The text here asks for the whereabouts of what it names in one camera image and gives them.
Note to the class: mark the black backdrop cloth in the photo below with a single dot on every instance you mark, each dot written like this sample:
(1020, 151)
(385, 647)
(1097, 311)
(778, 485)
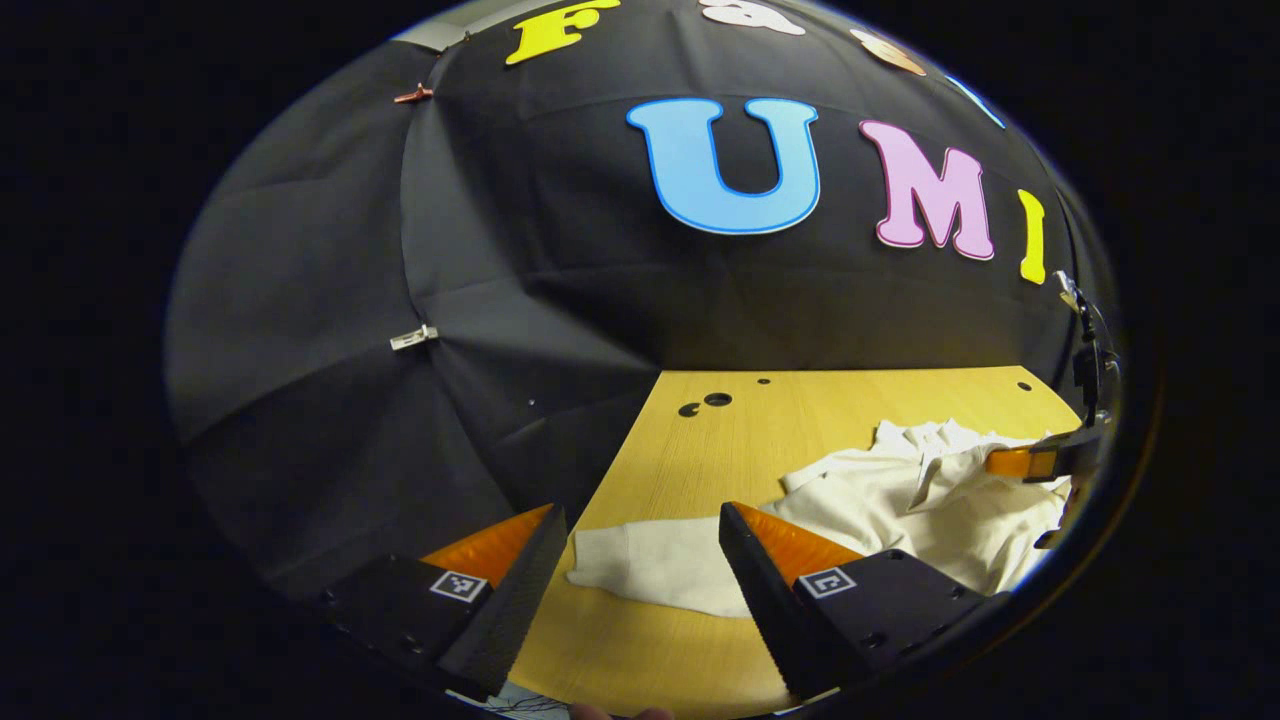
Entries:
(550, 250)

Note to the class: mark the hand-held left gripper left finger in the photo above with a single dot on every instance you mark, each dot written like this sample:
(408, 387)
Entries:
(525, 590)

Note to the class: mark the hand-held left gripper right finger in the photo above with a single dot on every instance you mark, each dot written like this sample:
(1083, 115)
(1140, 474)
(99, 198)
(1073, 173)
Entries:
(765, 610)

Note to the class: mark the cream white sweatshirt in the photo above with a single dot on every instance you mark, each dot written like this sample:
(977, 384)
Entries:
(930, 520)

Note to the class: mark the red backdrop clip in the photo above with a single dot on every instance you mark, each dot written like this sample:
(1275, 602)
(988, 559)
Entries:
(413, 94)

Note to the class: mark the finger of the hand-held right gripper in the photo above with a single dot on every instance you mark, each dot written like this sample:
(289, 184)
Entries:
(1015, 462)

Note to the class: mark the white backdrop clip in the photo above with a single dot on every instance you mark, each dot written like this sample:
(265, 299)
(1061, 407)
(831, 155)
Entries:
(413, 337)

